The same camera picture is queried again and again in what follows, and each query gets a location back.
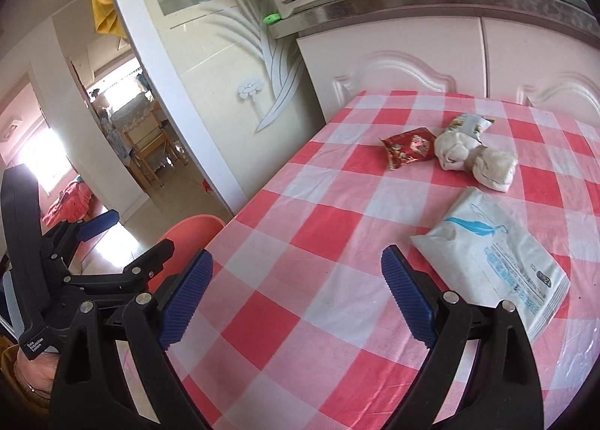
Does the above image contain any wooden chair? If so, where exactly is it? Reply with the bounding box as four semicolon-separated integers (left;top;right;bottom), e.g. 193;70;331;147
126;108;181;187

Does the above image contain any crumpled white tissue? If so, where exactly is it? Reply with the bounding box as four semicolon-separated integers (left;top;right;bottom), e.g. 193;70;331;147
433;127;519;194

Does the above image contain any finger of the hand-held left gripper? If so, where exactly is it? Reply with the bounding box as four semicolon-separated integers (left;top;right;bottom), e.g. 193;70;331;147
42;209;120;266
66;240;175;299

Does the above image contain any table with lace cloth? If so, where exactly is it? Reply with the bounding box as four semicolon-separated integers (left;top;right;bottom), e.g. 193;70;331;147
110;92;158;131

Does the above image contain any person's left hand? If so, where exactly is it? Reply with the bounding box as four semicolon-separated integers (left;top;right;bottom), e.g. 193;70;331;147
14;349;59;407

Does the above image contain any white cabinet door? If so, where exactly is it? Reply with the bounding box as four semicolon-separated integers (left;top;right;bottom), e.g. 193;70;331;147
296;17;489;127
482;12;600;116

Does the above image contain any red checked tablecloth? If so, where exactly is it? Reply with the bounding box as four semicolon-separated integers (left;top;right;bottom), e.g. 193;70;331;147
115;90;600;430

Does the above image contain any red cloth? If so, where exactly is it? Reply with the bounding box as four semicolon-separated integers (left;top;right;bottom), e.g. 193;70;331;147
41;179;95;229

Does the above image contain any red snack wrapper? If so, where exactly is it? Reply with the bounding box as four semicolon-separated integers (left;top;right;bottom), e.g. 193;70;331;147
379;126;441;171

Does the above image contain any glass partition with etched flower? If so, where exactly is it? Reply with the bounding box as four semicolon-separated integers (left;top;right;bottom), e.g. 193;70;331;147
98;0;329;222

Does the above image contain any orange plastic stool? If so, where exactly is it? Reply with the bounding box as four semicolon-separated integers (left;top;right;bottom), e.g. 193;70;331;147
152;214;227;290

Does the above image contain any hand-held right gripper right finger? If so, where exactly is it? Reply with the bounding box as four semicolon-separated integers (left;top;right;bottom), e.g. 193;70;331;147
381;245;547;430

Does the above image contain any green and white snack wrapper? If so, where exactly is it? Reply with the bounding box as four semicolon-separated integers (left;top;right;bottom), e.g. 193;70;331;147
445;112;497;142

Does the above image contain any white packet with blue print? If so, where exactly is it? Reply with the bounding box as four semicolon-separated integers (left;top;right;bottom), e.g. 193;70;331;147
409;186;572;341

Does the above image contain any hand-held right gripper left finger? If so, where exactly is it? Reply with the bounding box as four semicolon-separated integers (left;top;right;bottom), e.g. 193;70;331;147
49;249;214;430

